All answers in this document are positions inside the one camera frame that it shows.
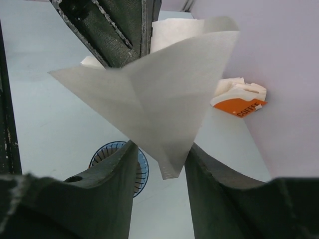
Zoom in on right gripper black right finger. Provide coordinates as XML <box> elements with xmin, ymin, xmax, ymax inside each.
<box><xmin>184</xmin><ymin>144</ymin><xmax>319</xmax><ymax>239</ymax></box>

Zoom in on blue glass dripper cone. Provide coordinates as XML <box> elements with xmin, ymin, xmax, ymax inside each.
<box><xmin>88</xmin><ymin>141</ymin><xmax>150</xmax><ymax>198</ymax></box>

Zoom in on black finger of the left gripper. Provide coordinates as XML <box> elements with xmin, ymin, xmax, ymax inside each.
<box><xmin>51</xmin><ymin>0</ymin><xmax>161</xmax><ymax>68</ymax></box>

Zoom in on single white paper filter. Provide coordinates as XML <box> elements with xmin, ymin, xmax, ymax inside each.
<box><xmin>50</xmin><ymin>16</ymin><xmax>239</xmax><ymax>179</ymax></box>

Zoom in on orange filter box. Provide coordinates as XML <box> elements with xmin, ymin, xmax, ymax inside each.
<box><xmin>212</xmin><ymin>98</ymin><xmax>267</xmax><ymax>118</ymax></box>

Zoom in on white paper coffee filters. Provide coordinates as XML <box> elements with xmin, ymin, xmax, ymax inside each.
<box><xmin>210</xmin><ymin>78</ymin><xmax>267</xmax><ymax>106</ymax></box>

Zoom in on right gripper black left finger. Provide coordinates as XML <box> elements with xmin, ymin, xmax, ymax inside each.
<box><xmin>0</xmin><ymin>141</ymin><xmax>139</xmax><ymax>239</ymax></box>

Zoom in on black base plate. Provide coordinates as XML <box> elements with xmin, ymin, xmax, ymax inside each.
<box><xmin>0</xmin><ymin>34</ymin><xmax>22</xmax><ymax>175</ymax></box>

